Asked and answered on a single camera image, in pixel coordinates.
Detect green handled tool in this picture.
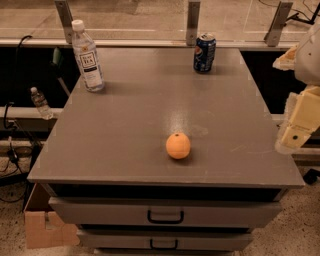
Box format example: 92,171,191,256
50,47,71,96

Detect grey drawer cabinet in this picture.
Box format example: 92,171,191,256
29,48,303,256

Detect right metal bracket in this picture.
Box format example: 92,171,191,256
264,1,293,47

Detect small clear water bottle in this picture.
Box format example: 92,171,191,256
30,87,53,120

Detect upper grey drawer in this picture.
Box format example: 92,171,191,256
49,197,282,228

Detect clear tea bottle white label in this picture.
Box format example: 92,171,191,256
71,20,104,92

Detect orange fruit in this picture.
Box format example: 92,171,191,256
166,133,191,159

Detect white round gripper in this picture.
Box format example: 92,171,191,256
272,23,320,154

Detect middle metal bracket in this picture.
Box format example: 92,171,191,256
185,0,201,46

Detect lower grey drawer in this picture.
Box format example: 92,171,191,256
77,229,253,251

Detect blue pepsi can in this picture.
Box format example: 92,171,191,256
193,33,216,73

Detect black cables on floor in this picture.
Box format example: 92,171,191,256
0,101,44,204

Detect left metal bracket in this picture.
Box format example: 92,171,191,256
54,0,73,44

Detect brown cardboard box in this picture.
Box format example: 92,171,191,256
24,184,80,249

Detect grey drawer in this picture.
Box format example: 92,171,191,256
77,229,253,251
49,197,282,228

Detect metal bracket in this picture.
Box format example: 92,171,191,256
54,0,73,44
264,1,293,47
185,0,201,46

